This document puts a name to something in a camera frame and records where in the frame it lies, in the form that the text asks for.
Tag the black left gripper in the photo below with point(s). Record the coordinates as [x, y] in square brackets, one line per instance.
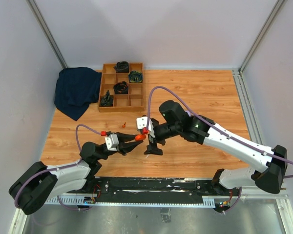
[124, 147]

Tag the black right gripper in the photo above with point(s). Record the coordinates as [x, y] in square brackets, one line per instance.
[152, 147]

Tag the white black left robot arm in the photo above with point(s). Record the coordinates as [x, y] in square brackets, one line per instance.
[41, 182]

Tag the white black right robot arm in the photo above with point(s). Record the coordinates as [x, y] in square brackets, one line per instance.
[266, 165]

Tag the dark rolled belt lower left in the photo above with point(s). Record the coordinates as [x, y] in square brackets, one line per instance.
[107, 100]

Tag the wooden compartment tray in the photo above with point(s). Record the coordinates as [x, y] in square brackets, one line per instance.
[134, 101]

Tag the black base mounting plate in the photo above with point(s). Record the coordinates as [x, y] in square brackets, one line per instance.
[147, 191]

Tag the black rolled belt middle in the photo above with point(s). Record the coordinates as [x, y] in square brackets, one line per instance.
[121, 88]

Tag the black rolled belt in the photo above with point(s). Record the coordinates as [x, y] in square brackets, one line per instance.
[121, 67]
[121, 88]

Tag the dark green rolled belt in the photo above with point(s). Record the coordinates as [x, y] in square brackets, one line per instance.
[135, 77]

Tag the dark blue cloth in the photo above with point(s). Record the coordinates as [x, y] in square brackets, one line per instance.
[76, 89]

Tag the black rolled belt top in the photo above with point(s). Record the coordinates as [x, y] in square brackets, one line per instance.
[121, 67]

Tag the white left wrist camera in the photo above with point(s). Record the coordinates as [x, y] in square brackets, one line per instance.
[112, 142]

